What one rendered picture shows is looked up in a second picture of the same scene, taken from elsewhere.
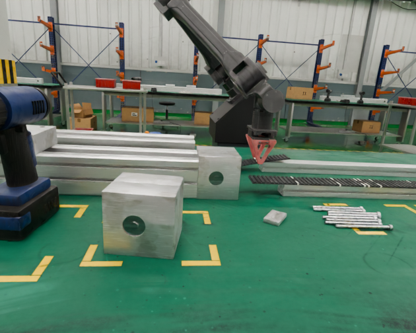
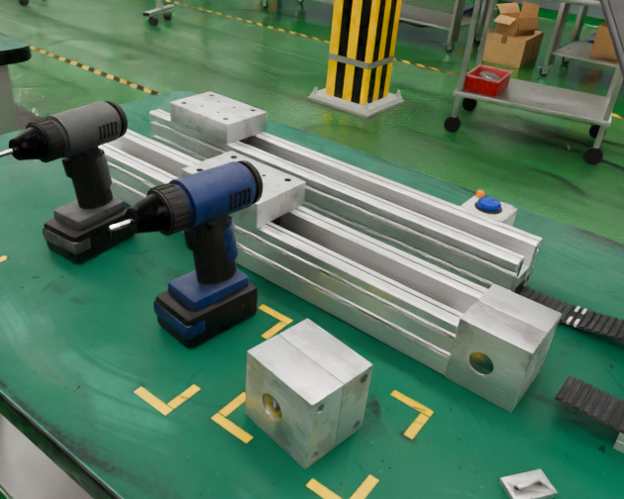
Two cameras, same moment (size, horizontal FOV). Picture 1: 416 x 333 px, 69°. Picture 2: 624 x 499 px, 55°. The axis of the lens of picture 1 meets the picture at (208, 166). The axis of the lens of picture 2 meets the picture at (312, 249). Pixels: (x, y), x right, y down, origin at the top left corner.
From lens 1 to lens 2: 0.36 m
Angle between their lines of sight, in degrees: 40
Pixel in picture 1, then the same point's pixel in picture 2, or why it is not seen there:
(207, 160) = (471, 330)
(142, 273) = (256, 468)
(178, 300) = not seen: outside the picture
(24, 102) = (217, 198)
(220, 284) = not seen: outside the picture
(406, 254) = not seen: outside the picture
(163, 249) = (296, 451)
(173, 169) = (420, 317)
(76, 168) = (297, 262)
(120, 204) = (261, 375)
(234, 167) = (514, 361)
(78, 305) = (173, 469)
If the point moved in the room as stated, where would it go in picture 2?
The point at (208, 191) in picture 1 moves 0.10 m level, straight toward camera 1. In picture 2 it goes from (465, 375) to (417, 417)
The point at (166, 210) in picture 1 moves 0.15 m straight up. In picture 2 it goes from (302, 413) to (314, 289)
